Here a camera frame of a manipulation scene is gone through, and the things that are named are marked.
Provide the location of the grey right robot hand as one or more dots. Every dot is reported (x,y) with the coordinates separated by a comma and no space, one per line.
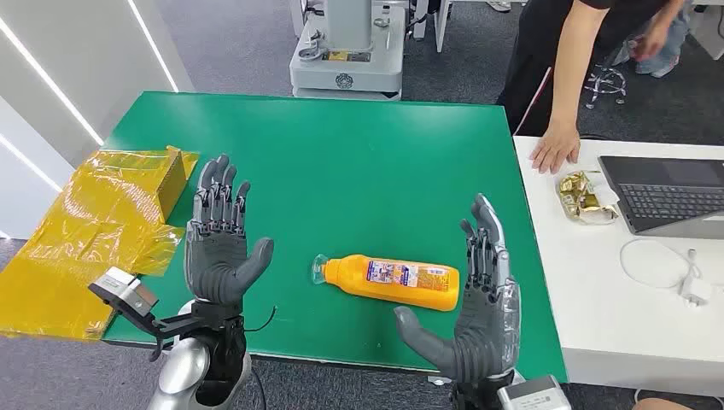
(486,334)

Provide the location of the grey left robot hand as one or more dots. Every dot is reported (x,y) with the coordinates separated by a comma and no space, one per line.
(218,266)

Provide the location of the orange bottle with clear cap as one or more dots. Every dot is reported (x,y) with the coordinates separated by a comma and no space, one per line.
(396,280)

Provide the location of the person's right forearm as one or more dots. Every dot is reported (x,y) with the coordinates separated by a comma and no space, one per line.
(571,73)

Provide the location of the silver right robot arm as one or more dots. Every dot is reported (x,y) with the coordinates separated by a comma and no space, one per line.
(478,396)

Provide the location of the grey robot base machine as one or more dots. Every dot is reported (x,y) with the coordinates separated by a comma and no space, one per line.
(350,68)

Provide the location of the grey table foot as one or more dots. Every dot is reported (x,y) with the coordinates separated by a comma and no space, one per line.
(438,381)

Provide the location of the yellow taped cardboard box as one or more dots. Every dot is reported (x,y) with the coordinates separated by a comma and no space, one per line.
(85,237)

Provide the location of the golden foil snack wrapper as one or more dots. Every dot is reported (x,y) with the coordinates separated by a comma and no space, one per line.
(582,198)

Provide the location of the tan rounded object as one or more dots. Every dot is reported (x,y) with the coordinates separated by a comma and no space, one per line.
(662,404)

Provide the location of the person's right hand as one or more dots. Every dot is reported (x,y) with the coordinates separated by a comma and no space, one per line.
(557,147)

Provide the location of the person's hand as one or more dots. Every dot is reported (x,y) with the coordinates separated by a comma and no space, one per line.
(650,42)
(557,147)

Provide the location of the white charger adapter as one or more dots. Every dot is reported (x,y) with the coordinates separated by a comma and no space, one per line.
(695,291)

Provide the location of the dark grey laptop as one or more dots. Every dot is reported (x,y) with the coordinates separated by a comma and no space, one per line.
(662,198)

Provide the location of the chrome office chair base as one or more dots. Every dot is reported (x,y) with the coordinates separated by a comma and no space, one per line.
(606,82)

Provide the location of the person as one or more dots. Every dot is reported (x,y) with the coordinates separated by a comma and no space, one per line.
(673,51)
(537,56)

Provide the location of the white furniture leg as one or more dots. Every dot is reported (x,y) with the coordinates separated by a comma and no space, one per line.
(440,22)

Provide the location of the person's left hand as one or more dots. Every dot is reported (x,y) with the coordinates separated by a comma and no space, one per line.
(650,42)

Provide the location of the black left camera bracket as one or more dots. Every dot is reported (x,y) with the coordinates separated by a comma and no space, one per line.
(169,327)

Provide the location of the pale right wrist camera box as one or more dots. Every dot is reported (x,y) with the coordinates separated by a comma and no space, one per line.
(534,396)

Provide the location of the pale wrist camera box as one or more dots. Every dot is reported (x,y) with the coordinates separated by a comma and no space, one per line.
(127,288)
(534,396)

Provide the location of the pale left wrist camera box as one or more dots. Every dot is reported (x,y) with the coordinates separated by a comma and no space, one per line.
(127,288)

